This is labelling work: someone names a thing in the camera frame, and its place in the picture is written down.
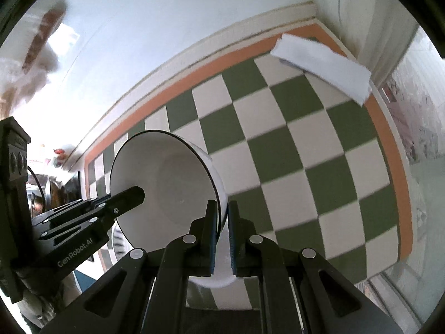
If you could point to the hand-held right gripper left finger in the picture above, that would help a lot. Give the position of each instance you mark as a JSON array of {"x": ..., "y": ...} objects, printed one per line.
[{"x": 212, "y": 236}]

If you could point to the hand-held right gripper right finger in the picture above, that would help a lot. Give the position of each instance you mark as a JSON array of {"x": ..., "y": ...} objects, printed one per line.
[{"x": 232, "y": 243}]

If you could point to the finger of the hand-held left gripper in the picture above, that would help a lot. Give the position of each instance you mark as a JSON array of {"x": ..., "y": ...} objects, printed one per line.
[
  {"x": 87, "y": 224},
  {"x": 125, "y": 198}
]

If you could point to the white dark-rimmed bowl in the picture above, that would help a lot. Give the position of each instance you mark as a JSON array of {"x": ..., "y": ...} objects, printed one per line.
[{"x": 163, "y": 181}]

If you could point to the blue cabinet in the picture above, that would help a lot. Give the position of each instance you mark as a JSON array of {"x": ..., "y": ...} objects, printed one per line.
[{"x": 82, "y": 280}]

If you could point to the white plate with dark stripes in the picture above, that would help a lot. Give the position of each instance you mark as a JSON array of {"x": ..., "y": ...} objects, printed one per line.
[{"x": 120, "y": 247}]

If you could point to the dark frying pan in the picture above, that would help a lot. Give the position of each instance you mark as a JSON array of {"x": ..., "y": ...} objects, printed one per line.
[{"x": 55, "y": 195}]

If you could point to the green white checkered tablecloth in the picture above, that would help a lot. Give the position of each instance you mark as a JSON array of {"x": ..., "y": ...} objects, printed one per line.
[{"x": 278, "y": 146}]

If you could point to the clear plastic bag with sausage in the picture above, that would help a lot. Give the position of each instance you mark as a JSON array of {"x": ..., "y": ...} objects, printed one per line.
[{"x": 47, "y": 31}]

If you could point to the folded white cloth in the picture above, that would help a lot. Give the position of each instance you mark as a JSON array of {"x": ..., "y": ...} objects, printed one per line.
[{"x": 323, "y": 66}]

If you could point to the glass sliding door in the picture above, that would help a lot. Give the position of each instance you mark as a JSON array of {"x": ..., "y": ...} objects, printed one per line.
[{"x": 417, "y": 111}]

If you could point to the group of colourful wall stickers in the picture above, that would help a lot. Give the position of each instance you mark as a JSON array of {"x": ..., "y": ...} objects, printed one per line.
[{"x": 59, "y": 153}]

